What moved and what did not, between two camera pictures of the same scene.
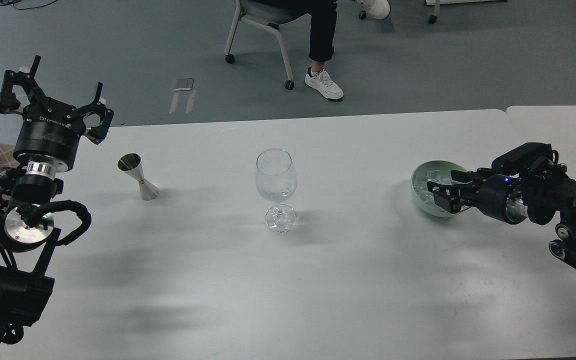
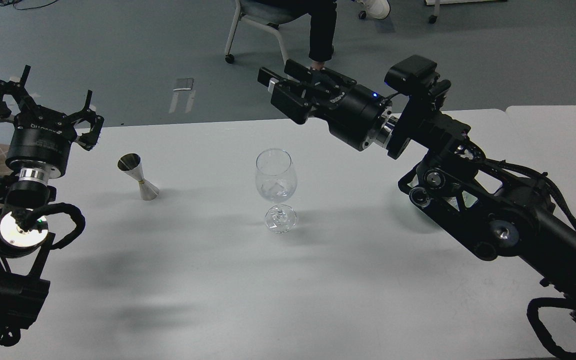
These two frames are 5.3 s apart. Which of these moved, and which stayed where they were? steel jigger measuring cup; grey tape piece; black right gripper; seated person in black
Moved: black right gripper
Stayed: grey tape piece; seated person in black; steel jigger measuring cup
